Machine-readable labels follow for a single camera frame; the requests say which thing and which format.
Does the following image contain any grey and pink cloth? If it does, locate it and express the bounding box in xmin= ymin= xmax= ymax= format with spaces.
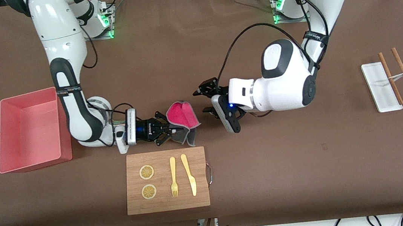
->
xmin=164 ymin=98 xmax=204 ymax=149

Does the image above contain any yellow plastic fork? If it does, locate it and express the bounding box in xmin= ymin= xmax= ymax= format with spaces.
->
xmin=168 ymin=157 xmax=180 ymax=198

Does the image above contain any lemon slice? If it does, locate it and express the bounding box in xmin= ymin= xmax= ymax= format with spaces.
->
xmin=139 ymin=164 xmax=155 ymax=181
xmin=141 ymin=184 xmax=158 ymax=201

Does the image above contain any yellow plastic knife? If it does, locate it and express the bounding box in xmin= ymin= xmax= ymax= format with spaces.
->
xmin=180 ymin=153 xmax=198 ymax=197

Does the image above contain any wooden cutting board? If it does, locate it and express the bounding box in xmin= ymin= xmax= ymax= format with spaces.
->
xmin=121 ymin=145 xmax=216 ymax=216

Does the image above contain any pink plastic box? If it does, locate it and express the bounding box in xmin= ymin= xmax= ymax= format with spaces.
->
xmin=0 ymin=85 xmax=76 ymax=175

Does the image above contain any white rectangular tray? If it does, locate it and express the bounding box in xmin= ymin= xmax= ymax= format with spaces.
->
xmin=361 ymin=60 xmax=403 ymax=115

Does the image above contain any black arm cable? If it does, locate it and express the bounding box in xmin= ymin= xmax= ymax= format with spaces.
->
xmin=211 ymin=15 xmax=334 ymax=89
xmin=78 ymin=21 xmax=139 ymax=148

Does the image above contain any small metal bracket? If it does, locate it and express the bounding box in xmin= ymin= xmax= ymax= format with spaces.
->
xmin=197 ymin=217 xmax=219 ymax=226

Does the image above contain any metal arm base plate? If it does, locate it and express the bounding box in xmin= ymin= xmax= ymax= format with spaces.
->
xmin=270 ymin=0 xmax=314 ymax=26
xmin=77 ymin=2 xmax=115 ymax=42

